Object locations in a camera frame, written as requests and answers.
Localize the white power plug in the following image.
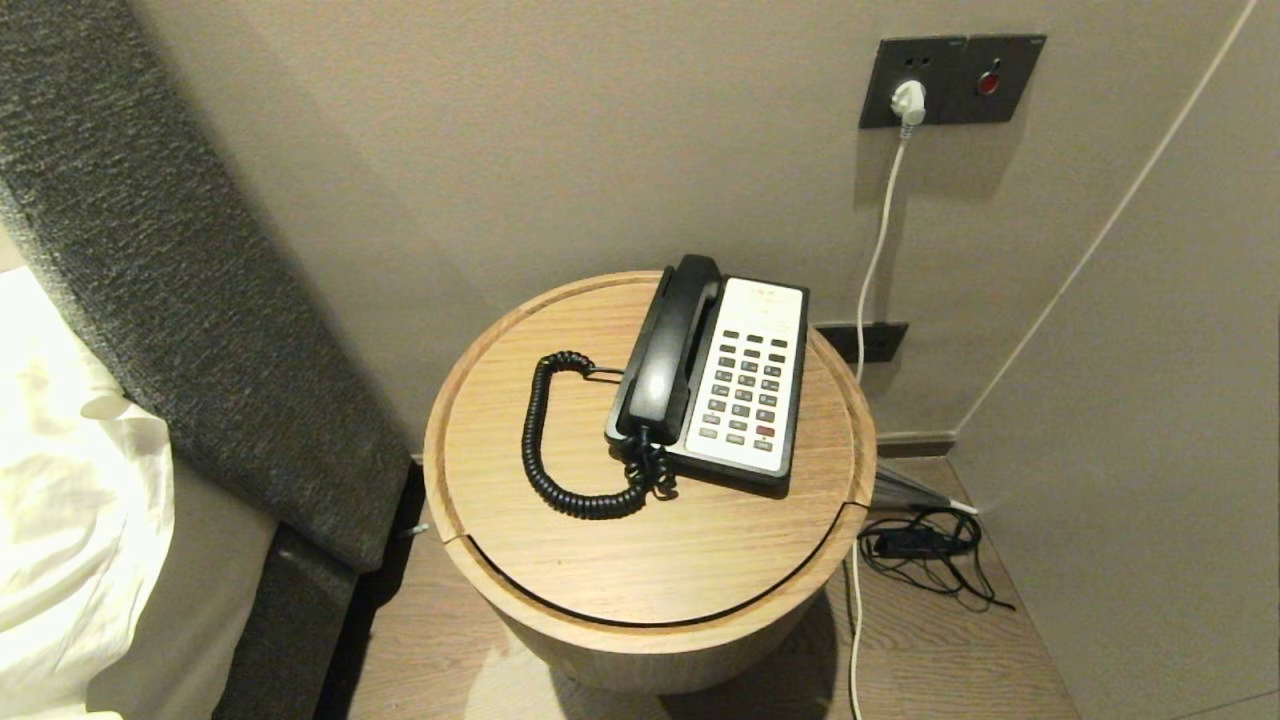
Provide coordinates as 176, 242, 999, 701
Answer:
891, 80, 928, 139

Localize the telephone base with keypad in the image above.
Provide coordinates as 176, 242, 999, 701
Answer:
605, 262, 809, 498

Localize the grey wall socket panel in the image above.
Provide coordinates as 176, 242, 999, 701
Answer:
859, 36, 969, 129

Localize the black telephone handset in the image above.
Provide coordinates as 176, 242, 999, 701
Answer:
605, 254, 723, 447

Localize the round wooden side table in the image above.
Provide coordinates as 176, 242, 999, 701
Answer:
423, 270, 878, 696

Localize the small dark wall socket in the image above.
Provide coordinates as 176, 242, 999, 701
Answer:
815, 321, 909, 365

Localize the white bed linen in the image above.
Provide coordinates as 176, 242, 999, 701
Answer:
0, 265, 176, 717

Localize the grey fabric headboard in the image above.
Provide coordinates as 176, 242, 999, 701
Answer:
0, 0, 413, 573

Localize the beige mattress side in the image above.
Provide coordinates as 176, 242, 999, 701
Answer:
85, 460, 279, 720

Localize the grey switch panel red button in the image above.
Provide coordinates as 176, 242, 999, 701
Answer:
940, 34, 1048, 125

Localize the black phone cord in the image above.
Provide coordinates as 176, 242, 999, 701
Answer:
521, 350, 679, 520

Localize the dark grey bed frame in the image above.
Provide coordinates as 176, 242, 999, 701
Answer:
212, 525, 359, 720

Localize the folded umbrella white tip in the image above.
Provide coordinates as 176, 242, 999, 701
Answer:
868, 462, 979, 516

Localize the white power cable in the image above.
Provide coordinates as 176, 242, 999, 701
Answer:
848, 125, 913, 720

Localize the black tangled cable bundle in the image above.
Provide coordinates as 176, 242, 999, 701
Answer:
857, 507, 1016, 612

